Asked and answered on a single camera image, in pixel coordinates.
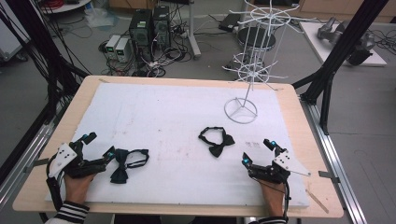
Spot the flat black box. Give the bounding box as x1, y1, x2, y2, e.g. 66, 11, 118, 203
218, 12, 243, 33

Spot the white desk leg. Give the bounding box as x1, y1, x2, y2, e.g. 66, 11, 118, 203
186, 0, 203, 61

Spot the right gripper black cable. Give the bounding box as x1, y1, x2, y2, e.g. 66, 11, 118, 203
260, 179, 291, 218

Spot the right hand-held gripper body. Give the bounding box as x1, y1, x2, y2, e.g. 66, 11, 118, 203
248, 148, 312, 185

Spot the white wire display rack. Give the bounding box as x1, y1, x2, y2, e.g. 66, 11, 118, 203
221, 0, 316, 125

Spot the large black computer tower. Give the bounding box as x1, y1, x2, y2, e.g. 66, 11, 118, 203
128, 8, 154, 63

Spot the person's right hand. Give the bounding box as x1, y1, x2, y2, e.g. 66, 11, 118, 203
259, 178, 287, 218

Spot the black metal frame with cables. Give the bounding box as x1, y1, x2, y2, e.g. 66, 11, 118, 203
0, 0, 91, 185

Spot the person's left striped sleeve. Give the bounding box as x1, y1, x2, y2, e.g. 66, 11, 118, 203
45, 200, 92, 224

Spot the person's right striped sleeve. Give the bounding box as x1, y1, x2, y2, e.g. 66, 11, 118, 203
248, 216, 290, 224

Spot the round white table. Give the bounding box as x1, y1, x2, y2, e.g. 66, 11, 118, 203
39, 0, 92, 15

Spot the tangle of floor cables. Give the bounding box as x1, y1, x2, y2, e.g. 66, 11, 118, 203
98, 29, 192, 78

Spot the white power supply unit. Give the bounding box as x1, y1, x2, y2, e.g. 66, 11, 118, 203
105, 34, 121, 54
114, 36, 131, 63

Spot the black bow tie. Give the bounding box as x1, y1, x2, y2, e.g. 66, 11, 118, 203
109, 148, 150, 185
198, 125, 236, 159

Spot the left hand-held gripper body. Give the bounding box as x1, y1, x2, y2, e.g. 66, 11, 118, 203
47, 139, 108, 181

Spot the grey metal clamp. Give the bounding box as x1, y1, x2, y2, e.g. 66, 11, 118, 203
22, 157, 50, 175
318, 170, 341, 185

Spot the slim black computer tower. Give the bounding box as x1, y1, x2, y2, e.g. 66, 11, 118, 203
151, 5, 172, 50

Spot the person's left hand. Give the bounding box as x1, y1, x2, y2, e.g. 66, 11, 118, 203
64, 172, 98, 207

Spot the black metal frame strut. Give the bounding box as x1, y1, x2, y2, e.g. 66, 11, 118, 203
291, 0, 390, 136

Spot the person's striped sleeve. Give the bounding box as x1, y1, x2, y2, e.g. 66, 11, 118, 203
45, 200, 92, 224
248, 216, 290, 224

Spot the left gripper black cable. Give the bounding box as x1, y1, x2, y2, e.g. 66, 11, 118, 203
46, 161, 64, 213

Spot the thin wooden stick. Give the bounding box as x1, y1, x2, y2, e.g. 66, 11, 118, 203
304, 188, 331, 215

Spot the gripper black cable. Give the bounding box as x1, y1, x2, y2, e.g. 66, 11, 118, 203
260, 179, 291, 218
46, 161, 64, 213

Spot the white foam mat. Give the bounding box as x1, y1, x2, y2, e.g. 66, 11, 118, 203
45, 82, 311, 209

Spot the black round stool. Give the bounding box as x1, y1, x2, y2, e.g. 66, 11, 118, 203
236, 26, 277, 53

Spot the light wooden table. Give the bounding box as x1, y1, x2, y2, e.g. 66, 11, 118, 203
12, 75, 345, 219

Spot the white floor board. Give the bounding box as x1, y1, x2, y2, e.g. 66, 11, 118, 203
298, 21, 389, 67

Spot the clear plastic bag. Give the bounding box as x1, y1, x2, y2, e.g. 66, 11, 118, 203
83, 7, 120, 30

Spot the aluminium rail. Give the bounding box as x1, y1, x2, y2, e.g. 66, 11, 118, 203
0, 102, 68, 213
299, 96, 369, 224

